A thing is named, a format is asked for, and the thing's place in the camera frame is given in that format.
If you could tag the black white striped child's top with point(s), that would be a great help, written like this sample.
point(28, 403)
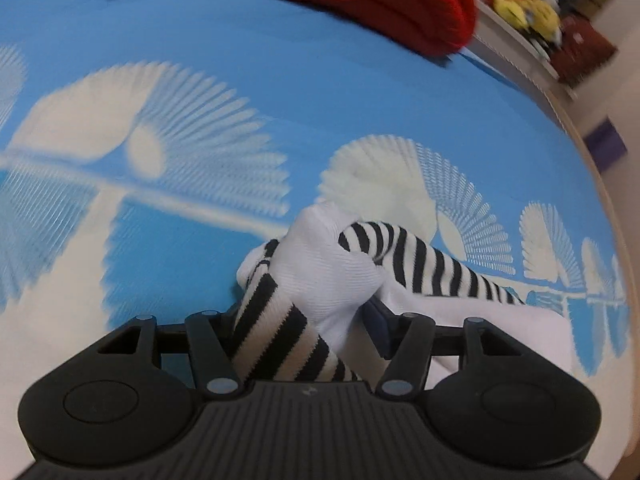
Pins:
point(325, 265)

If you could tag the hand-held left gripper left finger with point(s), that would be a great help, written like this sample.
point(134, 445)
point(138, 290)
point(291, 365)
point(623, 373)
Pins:
point(207, 340)

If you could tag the red cushion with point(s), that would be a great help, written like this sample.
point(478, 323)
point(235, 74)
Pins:
point(582, 50)

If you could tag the white window sill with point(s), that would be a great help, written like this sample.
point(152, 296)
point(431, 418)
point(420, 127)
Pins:
point(510, 55)

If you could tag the blue white printed bed sheet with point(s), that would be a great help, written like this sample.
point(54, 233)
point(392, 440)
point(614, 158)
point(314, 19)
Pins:
point(200, 85)

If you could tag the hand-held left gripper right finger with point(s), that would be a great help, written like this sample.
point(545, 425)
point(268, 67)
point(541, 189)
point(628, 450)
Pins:
point(377, 325)

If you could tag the wooden bed frame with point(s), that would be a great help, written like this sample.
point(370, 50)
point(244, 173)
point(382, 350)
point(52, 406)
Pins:
point(600, 190)

